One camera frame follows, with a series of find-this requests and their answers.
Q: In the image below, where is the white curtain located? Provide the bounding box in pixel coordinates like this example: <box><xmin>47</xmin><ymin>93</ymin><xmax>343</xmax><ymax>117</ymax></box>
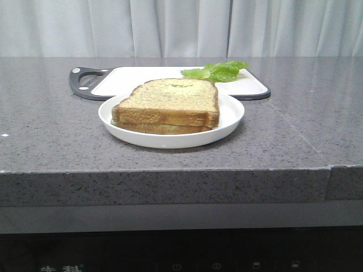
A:
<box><xmin>1</xmin><ymin>1</ymin><xmax>362</xmax><ymax>58</ymax></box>

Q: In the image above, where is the toasted bread slice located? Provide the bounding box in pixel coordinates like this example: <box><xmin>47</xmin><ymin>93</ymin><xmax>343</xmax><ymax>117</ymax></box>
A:
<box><xmin>111</xmin><ymin>78</ymin><xmax>220</xmax><ymax>129</ymax></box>
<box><xmin>111</xmin><ymin>119</ymin><xmax>212</xmax><ymax>135</ymax></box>

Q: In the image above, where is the green lettuce leaf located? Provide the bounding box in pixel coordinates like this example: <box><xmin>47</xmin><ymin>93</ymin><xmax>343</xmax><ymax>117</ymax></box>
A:
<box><xmin>181</xmin><ymin>60</ymin><xmax>249</xmax><ymax>83</ymax></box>

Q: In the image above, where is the white cutting board black rim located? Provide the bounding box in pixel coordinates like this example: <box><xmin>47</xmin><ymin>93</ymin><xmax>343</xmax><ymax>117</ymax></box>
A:
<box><xmin>69</xmin><ymin>66</ymin><xmax>271</xmax><ymax>101</ymax></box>

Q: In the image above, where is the black appliance control panel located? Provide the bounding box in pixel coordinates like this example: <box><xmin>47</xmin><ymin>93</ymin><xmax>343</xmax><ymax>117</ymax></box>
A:
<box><xmin>1</xmin><ymin>226</ymin><xmax>362</xmax><ymax>271</ymax></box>

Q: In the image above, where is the white round plate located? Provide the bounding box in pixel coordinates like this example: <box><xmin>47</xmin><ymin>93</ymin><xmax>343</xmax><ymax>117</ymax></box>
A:
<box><xmin>98</xmin><ymin>94</ymin><xmax>244</xmax><ymax>149</ymax></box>

